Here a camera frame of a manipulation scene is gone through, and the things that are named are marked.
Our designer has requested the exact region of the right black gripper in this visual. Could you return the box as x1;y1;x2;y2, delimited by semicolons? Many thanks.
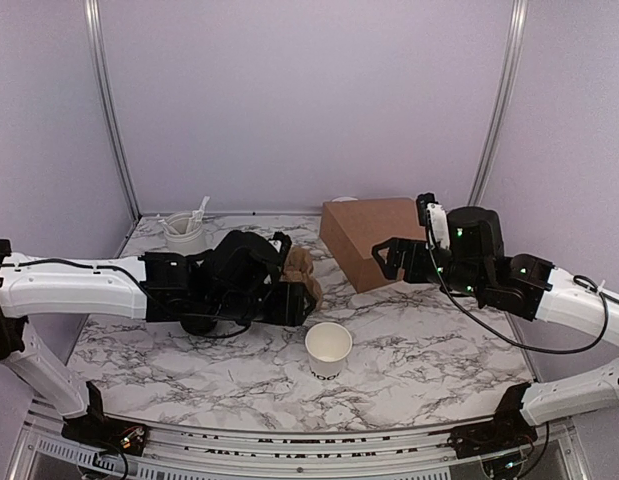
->
373;237;488;300

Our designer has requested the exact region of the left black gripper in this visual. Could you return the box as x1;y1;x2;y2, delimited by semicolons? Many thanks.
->
205;279;316;326

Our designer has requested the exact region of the single white paper cup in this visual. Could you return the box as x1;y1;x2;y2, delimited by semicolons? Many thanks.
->
305;322;353;381

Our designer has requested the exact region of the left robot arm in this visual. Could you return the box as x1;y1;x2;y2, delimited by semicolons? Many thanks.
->
0;230;318;445

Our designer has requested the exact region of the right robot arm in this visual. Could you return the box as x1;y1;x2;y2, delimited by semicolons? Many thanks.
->
371;195;619;448

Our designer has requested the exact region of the brown cardboard box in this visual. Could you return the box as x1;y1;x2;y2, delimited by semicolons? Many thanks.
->
319;198;425;293

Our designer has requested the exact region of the brown pulp cup carrier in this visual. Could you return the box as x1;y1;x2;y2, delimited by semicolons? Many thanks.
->
281;246;323;310

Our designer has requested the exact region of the white plastic utensil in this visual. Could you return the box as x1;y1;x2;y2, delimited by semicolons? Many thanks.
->
191;196;210;225

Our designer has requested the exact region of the white ribbed utensil container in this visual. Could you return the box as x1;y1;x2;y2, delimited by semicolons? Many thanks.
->
158;212;207;256

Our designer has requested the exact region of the white round object behind box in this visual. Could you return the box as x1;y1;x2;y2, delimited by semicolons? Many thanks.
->
332;196;359;203

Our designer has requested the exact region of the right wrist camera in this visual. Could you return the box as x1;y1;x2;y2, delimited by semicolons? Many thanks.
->
415;193;450;250

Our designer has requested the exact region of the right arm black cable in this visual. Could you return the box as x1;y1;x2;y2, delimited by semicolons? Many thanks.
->
426;229;613;351

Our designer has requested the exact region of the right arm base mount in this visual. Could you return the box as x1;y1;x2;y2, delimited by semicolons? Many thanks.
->
447;382;538;459

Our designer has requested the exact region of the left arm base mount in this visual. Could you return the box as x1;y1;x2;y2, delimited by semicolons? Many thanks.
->
61;381;149;456

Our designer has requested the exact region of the right aluminium frame post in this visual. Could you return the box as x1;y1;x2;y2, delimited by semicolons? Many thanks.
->
467;0;529;206

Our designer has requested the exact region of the aluminium frame post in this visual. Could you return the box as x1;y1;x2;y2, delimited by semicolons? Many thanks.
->
467;0;529;206
84;0;141;221

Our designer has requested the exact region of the left aluminium frame post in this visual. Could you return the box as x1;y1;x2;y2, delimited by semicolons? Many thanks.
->
84;0;141;221

